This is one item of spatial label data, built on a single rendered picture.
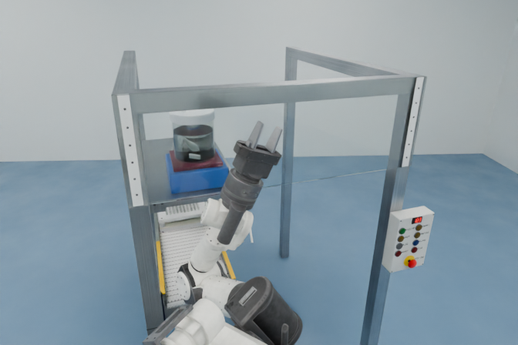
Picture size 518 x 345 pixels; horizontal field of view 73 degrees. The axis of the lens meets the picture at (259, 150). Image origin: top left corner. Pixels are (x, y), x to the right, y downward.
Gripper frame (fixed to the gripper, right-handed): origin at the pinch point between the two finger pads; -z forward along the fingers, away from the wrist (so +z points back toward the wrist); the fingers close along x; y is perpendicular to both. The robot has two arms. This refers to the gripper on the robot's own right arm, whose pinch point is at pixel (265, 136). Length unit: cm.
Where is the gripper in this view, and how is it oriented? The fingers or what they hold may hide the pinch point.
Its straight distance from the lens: 82.0
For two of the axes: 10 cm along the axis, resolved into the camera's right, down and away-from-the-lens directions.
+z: -4.0, 8.8, 2.7
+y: -4.5, -4.5, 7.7
